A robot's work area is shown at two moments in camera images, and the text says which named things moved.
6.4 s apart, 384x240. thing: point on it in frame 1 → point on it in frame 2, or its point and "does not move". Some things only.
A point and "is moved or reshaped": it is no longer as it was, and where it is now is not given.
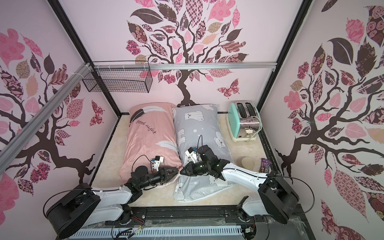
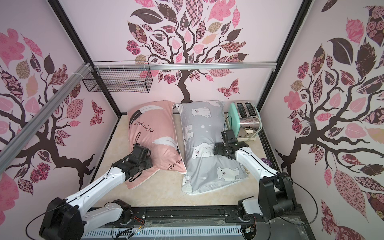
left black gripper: [164, 174] → [148, 162]
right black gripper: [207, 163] → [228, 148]
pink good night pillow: [152, 131] does not move
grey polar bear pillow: [197, 126] is moved or reshaped
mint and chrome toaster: [243, 121] does not move
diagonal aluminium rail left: [28, 129] does not move
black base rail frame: [298, 227] does not move
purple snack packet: [265, 165] does not move
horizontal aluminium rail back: [184, 66] does not move
